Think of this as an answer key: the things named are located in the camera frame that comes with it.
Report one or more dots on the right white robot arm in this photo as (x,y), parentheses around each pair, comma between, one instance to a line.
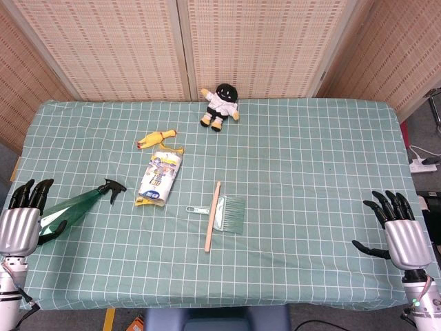
(427,303)

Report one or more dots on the white power strip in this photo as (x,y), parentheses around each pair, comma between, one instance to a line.
(422,168)

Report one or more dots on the orange box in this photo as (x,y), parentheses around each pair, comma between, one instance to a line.
(136,324)

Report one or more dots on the green checked tablecloth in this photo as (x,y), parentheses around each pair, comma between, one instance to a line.
(293,172)

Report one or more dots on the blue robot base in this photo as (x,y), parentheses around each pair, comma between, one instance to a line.
(217,319)

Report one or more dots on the bamboo folding screen panel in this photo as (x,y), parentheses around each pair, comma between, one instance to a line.
(110,51)
(268,48)
(17,86)
(396,58)

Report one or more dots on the yellow rubber chicken toy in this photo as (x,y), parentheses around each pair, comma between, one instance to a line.
(153,139)

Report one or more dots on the yellow floor tape strip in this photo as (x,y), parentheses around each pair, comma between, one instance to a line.
(109,319)

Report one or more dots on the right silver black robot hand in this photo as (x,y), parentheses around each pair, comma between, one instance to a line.
(408,245)

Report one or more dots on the black-headed plush doll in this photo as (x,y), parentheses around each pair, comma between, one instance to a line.
(222,105)

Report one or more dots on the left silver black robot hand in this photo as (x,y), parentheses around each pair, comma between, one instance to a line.
(19,231)

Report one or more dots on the metal chair leg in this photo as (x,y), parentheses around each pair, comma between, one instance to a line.
(435,107)

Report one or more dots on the green spray bottle black trigger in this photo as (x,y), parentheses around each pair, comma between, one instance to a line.
(76,203)

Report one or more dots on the black floor box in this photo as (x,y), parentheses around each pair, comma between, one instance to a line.
(430,203)

